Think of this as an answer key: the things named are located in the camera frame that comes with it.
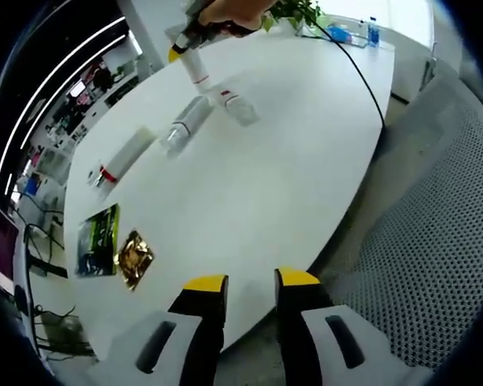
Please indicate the white skincare bottle red collar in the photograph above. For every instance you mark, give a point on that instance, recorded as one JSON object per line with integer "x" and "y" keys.
{"x": 130, "y": 150}

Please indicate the water bottle blue label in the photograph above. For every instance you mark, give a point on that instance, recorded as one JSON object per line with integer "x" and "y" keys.
{"x": 373, "y": 34}

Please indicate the white skincare tube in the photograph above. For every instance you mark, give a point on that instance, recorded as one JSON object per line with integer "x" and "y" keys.
{"x": 195, "y": 68}

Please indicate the gold foil skincare sachet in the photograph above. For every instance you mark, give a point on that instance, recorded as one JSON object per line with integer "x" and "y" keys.
{"x": 134, "y": 259}

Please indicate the white skincare bottle clear cap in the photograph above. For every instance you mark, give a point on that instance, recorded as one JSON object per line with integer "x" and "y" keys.
{"x": 193, "y": 114}

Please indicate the white mesh chair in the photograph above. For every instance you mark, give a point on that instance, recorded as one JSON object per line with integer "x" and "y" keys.
{"x": 426, "y": 241}

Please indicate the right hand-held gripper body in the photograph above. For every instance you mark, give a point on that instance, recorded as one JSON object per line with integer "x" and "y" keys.
{"x": 193, "y": 18}

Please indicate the white computer desk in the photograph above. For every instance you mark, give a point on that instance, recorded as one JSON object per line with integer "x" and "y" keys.
{"x": 27, "y": 261}

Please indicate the person's right hand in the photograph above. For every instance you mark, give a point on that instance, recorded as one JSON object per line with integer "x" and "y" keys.
{"x": 233, "y": 12}

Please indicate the green black skincare sachet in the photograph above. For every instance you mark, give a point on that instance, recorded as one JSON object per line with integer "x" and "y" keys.
{"x": 100, "y": 237}

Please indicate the blue storage bin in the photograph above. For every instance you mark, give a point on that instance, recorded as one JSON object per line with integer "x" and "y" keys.
{"x": 31, "y": 187}

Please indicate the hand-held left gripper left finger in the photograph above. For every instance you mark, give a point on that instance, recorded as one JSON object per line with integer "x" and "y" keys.
{"x": 203, "y": 321}

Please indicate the blue plastic packet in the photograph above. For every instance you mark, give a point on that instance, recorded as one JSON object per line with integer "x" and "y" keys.
{"x": 340, "y": 34}

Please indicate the long ceiling light strip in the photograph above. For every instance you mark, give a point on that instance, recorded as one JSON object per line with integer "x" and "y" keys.
{"x": 104, "y": 29}
{"x": 104, "y": 48}

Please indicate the green potted plant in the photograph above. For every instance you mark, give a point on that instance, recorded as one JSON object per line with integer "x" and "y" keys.
{"x": 294, "y": 8}

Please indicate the computer monitor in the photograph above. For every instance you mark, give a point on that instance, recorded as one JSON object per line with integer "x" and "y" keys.
{"x": 0, "y": 241}

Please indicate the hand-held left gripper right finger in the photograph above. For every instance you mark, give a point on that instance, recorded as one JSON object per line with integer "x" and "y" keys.
{"x": 302, "y": 321}

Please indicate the white skincare bottle red label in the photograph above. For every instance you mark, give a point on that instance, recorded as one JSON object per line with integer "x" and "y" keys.
{"x": 229, "y": 98}

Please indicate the black computer mouse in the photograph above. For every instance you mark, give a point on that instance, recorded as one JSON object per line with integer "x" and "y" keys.
{"x": 20, "y": 299}

